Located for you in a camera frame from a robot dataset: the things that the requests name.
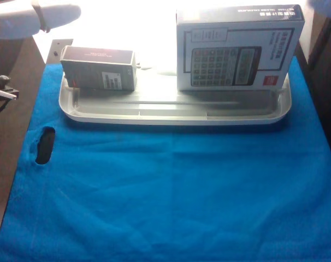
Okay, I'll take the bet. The black clamp knob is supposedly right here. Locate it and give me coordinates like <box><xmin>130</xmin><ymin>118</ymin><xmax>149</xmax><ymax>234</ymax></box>
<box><xmin>0</xmin><ymin>74</ymin><xmax>13</xmax><ymax>91</ymax></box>

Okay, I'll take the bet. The white plastic tray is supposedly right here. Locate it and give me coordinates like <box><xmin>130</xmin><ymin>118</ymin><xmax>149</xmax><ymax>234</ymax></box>
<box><xmin>58</xmin><ymin>65</ymin><xmax>293</xmax><ymax>127</ymax></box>

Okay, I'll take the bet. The grey mouse box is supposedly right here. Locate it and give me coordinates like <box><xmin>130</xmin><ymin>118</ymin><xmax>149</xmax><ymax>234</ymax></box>
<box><xmin>60</xmin><ymin>45</ymin><xmax>138</xmax><ymax>92</ymax></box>

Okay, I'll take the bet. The blue cloth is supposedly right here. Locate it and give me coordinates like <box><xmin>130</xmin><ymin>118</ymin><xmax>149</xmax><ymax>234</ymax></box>
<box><xmin>0</xmin><ymin>56</ymin><xmax>331</xmax><ymax>262</ymax></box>

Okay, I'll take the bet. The white rod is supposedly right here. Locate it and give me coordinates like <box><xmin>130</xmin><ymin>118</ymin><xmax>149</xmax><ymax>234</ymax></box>
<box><xmin>0</xmin><ymin>86</ymin><xmax>19</xmax><ymax>100</ymax></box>

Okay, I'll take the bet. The white plate with holes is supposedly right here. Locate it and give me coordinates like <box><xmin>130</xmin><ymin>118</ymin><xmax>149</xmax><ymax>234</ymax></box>
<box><xmin>45</xmin><ymin>38</ymin><xmax>74</xmax><ymax>65</ymax></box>

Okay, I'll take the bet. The white calculator box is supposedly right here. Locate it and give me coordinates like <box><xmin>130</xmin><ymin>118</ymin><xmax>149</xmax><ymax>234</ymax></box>
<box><xmin>175</xmin><ymin>4</ymin><xmax>305</xmax><ymax>92</ymax></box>

